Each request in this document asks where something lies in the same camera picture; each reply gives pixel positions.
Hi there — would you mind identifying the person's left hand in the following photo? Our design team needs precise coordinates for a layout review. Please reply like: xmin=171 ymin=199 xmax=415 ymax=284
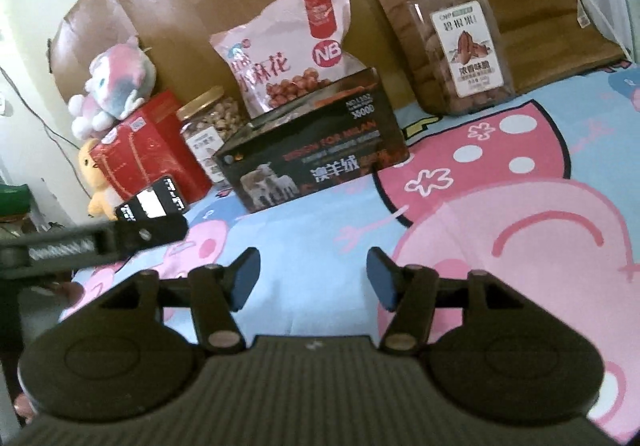
xmin=49 ymin=280 xmax=84 ymax=305

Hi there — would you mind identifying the brown padded cushion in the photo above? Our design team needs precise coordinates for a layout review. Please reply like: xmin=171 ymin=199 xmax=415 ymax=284
xmin=365 ymin=0 xmax=634 ymax=100

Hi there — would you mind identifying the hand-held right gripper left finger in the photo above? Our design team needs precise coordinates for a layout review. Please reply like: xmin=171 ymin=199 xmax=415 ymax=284
xmin=100 ymin=247 xmax=262 ymax=355

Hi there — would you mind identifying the black smartphone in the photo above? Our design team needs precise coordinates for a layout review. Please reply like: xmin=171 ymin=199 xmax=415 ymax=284
xmin=114 ymin=174 xmax=191 ymax=225

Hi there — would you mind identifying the pink plush toy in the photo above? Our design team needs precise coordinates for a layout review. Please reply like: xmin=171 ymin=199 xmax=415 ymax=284
xmin=69 ymin=37 xmax=157 ymax=140

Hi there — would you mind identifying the pink snack bag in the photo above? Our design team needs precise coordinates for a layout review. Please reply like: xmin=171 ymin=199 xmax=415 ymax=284
xmin=209 ymin=0 xmax=359 ymax=120

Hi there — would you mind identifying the red gift box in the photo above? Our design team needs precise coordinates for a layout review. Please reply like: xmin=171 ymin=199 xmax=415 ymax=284
xmin=90 ymin=91 xmax=214 ymax=208

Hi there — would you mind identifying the yellow duck plush toy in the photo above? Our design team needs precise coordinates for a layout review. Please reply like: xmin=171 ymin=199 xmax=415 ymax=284
xmin=77 ymin=138 xmax=119 ymax=222

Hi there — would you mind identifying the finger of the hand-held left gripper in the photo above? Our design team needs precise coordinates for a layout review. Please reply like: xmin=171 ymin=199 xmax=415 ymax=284
xmin=114 ymin=212 xmax=190 ymax=254

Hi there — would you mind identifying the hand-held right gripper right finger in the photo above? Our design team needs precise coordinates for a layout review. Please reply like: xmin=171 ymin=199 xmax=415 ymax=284
xmin=366 ymin=248 xmax=532 ymax=355

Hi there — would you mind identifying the black printed box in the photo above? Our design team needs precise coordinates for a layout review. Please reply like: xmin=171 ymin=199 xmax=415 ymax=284
xmin=214 ymin=67 xmax=411 ymax=215

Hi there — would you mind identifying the dark green object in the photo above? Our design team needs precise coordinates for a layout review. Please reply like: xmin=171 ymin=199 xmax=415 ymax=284
xmin=0 ymin=183 xmax=34 ymax=233

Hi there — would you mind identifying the small nut jar gold lid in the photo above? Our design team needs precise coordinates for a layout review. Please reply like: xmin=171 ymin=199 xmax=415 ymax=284
xmin=176 ymin=86 xmax=249 ymax=185

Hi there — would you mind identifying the large pecan jar gold lid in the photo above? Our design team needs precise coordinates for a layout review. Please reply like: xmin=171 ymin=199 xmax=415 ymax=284
xmin=396 ymin=0 xmax=516 ymax=117

